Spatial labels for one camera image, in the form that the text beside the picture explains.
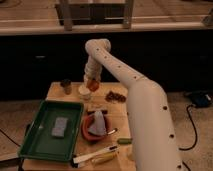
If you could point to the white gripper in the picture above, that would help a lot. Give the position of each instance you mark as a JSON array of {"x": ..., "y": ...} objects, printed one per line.
[{"x": 93, "y": 69}]

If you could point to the orange-red apple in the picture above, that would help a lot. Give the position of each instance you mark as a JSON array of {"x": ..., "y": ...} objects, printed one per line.
[{"x": 92, "y": 85}]

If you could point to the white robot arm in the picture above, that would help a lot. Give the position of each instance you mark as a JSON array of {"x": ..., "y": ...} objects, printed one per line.
[{"x": 151, "y": 127}]

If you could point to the white paper cup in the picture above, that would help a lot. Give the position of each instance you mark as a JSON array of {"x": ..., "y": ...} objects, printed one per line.
[{"x": 84, "y": 92}]

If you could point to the dark small cup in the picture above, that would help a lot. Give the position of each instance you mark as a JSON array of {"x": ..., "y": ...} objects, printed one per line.
[{"x": 66, "y": 85}]

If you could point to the green plastic cup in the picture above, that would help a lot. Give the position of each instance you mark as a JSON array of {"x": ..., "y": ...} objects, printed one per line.
[{"x": 130, "y": 155}]

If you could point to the brown grape bunch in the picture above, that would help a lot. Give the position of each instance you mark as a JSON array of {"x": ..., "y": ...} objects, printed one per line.
[{"x": 115, "y": 97}]

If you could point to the red-brown bowl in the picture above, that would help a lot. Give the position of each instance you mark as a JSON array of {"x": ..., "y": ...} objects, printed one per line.
[{"x": 87, "y": 122}]

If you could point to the grey folded cloth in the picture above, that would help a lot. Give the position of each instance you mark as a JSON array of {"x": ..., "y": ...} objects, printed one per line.
[{"x": 98, "y": 127}]

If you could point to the wooden chair legs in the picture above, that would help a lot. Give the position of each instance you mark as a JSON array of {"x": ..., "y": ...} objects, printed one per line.
[{"x": 71, "y": 13}]

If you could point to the grey sponge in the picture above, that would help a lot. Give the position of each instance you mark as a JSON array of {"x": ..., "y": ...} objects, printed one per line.
[{"x": 59, "y": 127}]

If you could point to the metal spoon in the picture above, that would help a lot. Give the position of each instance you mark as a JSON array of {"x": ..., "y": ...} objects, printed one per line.
[{"x": 112, "y": 131}]

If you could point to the green chili pepper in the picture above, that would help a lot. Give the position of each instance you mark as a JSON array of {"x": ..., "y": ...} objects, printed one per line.
[{"x": 124, "y": 141}]

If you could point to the yellow corn cob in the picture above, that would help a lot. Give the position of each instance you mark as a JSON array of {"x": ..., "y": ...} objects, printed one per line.
[{"x": 103, "y": 158}]

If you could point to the green plastic tray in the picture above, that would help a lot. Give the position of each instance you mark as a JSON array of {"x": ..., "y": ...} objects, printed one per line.
[{"x": 39, "y": 143}]

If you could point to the blue black floor device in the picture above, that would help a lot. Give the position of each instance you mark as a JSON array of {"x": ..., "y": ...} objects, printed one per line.
[{"x": 200, "y": 99}]

